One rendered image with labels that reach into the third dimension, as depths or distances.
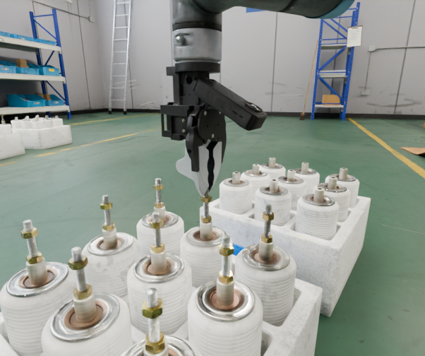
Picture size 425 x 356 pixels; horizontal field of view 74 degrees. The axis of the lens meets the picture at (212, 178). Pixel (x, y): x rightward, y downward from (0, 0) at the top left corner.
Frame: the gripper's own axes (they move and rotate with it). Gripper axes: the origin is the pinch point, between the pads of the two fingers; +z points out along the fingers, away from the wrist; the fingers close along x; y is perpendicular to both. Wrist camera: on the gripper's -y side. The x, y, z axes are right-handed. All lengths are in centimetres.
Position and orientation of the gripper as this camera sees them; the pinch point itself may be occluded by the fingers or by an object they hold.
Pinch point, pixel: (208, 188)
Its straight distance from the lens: 48.9
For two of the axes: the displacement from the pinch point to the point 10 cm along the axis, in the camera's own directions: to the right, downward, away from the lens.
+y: -8.1, -1.7, 5.6
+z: 0.0, 9.6, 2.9
